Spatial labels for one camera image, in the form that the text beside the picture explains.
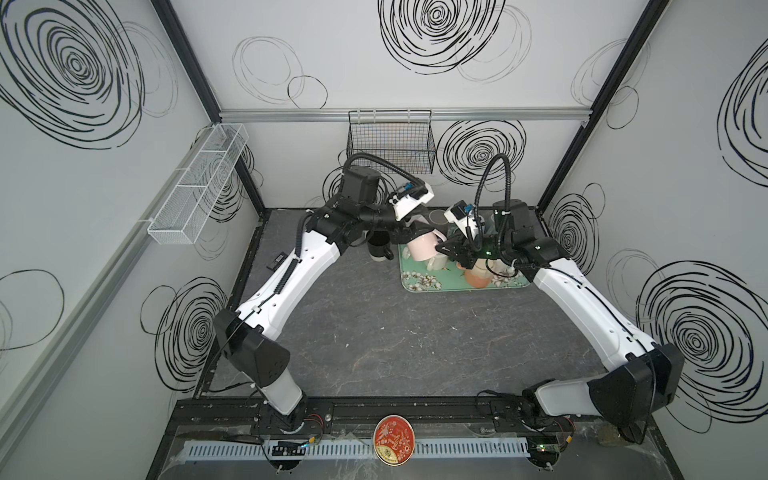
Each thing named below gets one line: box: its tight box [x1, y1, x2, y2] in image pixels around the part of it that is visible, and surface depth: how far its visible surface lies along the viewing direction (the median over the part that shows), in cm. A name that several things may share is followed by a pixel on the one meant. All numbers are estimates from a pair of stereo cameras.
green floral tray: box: [397, 244, 531, 293], surface depth 101 cm
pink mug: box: [407, 229, 447, 261], surface depth 74 cm
